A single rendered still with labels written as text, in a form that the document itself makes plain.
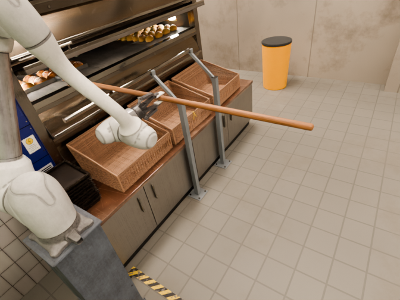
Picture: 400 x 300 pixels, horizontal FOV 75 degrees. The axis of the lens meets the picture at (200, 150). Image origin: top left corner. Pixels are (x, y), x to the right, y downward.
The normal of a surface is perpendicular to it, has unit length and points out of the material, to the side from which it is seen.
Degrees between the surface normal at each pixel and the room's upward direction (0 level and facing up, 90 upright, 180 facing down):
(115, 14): 70
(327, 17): 90
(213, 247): 0
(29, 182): 5
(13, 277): 90
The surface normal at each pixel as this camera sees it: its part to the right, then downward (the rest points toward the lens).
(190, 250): -0.13, -0.79
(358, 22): -0.54, 0.56
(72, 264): 0.83, 0.25
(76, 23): 0.73, -0.04
